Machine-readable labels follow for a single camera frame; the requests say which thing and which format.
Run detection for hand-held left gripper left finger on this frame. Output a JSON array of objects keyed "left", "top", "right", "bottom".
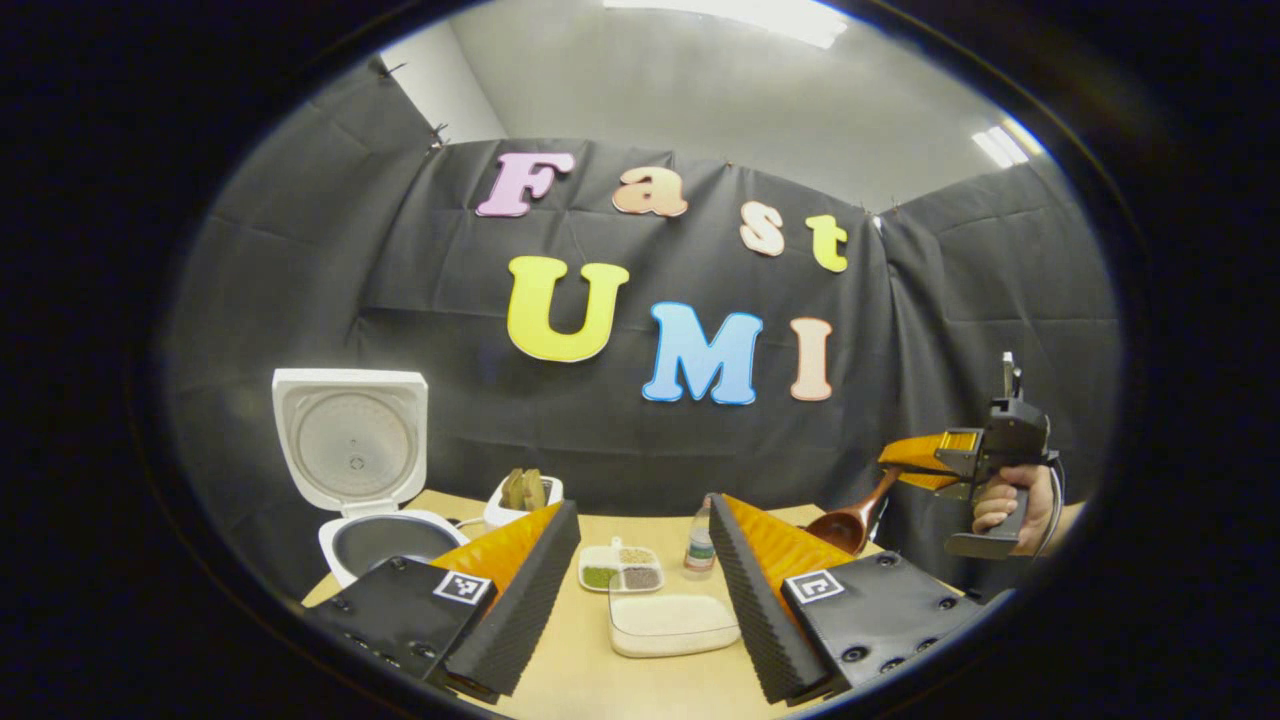
[{"left": 303, "top": 500, "right": 582, "bottom": 701}]

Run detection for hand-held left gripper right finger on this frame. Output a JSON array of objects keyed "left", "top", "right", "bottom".
[{"left": 708, "top": 493, "right": 1001, "bottom": 706}]

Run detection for clear box of rice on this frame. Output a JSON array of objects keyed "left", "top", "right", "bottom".
[{"left": 607, "top": 592, "right": 743, "bottom": 659}]

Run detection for brown wooden spoon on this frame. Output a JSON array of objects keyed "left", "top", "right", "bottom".
[{"left": 805, "top": 465, "right": 904, "bottom": 556}]

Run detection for white rice cooker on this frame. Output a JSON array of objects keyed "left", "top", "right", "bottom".
[{"left": 272, "top": 368, "right": 471, "bottom": 589}]

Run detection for clear plastic bottle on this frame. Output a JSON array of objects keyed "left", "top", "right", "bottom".
[{"left": 684, "top": 497, "right": 719, "bottom": 581}]

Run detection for white toaster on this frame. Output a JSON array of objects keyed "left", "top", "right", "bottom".
[{"left": 483, "top": 475, "right": 564, "bottom": 531}]

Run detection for divided grain tray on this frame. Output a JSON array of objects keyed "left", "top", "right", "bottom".
[{"left": 578, "top": 543, "right": 664, "bottom": 593}]

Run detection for black backdrop cloth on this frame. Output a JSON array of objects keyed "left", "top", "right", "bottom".
[{"left": 165, "top": 55, "right": 1121, "bottom": 601}]

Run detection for small ceiling light panel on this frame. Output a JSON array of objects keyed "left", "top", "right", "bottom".
[{"left": 972, "top": 118, "right": 1046, "bottom": 169}]

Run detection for large ceiling light panel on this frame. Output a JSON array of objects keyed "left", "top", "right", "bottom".
[{"left": 603, "top": 0, "right": 849, "bottom": 49}]

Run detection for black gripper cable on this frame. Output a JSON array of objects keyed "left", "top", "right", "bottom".
[{"left": 1040, "top": 455, "right": 1067, "bottom": 556}]

